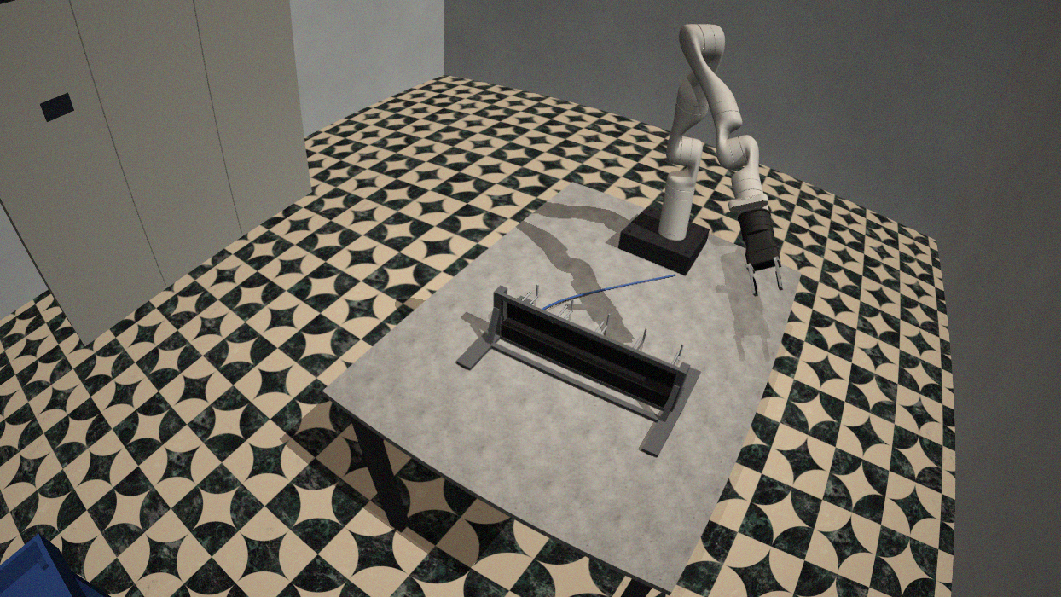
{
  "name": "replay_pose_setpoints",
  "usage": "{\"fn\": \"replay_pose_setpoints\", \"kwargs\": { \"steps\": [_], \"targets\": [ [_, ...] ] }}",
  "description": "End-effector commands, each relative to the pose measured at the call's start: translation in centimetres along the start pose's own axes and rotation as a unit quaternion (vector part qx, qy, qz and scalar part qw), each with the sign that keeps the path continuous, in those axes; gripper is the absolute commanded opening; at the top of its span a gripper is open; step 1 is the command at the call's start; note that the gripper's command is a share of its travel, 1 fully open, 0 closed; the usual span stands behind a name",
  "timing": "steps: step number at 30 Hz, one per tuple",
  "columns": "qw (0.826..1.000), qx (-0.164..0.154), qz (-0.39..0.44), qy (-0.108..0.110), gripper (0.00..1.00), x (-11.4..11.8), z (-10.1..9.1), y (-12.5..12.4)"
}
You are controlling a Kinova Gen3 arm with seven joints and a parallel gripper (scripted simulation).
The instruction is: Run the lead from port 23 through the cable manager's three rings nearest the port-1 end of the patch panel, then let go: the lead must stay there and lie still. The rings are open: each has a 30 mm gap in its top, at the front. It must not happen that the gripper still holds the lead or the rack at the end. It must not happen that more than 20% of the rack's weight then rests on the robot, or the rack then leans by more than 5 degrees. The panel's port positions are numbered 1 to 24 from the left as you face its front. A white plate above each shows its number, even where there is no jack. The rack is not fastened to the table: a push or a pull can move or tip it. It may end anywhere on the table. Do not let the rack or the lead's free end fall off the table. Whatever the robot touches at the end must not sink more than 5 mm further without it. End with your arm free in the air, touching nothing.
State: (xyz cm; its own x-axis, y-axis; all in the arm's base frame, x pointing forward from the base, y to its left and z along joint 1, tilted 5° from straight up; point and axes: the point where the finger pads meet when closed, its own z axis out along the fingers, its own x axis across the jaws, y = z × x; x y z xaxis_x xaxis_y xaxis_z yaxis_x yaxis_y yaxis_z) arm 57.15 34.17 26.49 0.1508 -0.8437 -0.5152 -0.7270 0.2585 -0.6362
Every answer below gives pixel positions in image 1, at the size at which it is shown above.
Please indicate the black metal patch panel rack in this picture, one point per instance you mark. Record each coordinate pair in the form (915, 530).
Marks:
(596, 357)

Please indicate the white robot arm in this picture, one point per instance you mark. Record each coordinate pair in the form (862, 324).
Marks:
(697, 42)

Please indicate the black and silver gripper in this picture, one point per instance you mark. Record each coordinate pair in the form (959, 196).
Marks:
(758, 234)

